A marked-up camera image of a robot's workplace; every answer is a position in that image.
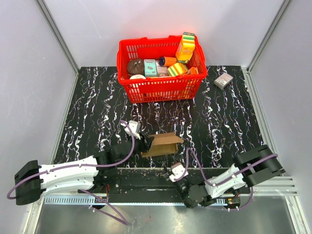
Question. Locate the brown cardboard box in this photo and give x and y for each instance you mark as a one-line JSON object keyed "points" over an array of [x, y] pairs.
{"points": [[164, 144]]}

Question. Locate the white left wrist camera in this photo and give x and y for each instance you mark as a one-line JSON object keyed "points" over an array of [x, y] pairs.
{"points": [[134, 126]]}

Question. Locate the red plastic shopping basket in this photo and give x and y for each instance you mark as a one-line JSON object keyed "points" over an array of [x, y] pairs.
{"points": [[157, 88]]}

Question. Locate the white wrapped tissue pack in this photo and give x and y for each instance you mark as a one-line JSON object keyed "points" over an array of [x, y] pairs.
{"points": [[223, 80]]}

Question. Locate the yellow green sponge pack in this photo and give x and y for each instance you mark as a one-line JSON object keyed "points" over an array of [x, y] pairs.
{"points": [[177, 69]]}

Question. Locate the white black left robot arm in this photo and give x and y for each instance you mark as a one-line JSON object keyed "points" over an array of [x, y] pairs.
{"points": [[33, 181]]}

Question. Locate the tall orange sponge box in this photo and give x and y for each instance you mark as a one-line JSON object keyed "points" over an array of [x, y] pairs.
{"points": [[186, 48]]}

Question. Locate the teal small carton box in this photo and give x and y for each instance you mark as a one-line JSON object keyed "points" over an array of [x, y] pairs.
{"points": [[150, 69]]}

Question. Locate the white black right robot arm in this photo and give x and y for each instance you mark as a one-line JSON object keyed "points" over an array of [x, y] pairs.
{"points": [[249, 169]]}

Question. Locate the brown round chocolate cake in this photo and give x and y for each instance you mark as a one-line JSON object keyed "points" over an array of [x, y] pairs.
{"points": [[135, 67]]}

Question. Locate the aluminium frame rail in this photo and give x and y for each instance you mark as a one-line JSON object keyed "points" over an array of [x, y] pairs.
{"points": [[75, 193]]}

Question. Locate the orange snack packet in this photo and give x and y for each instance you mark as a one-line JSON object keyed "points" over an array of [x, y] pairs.
{"points": [[192, 71]]}

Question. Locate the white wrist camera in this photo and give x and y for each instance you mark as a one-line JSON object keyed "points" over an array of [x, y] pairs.
{"points": [[134, 126], [177, 172]]}

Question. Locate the orange cylindrical can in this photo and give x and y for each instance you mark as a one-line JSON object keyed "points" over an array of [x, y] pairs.
{"points": [[167, 61]]}

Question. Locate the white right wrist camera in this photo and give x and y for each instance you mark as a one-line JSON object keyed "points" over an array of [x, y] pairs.
{"points": [[177, 172]]}

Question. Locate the pink small food box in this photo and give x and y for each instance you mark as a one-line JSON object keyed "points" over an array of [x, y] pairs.
{"points": [[162, 71]]}

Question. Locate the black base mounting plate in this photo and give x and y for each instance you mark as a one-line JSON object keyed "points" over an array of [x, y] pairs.
{"points": [[118, 180]]}

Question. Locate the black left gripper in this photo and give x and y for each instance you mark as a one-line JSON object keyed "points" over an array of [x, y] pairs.
{"points": [[145, 142]]}

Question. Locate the white round lid container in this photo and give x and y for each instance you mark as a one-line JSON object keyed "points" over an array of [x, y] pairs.
{"points": [[139, 76]]}

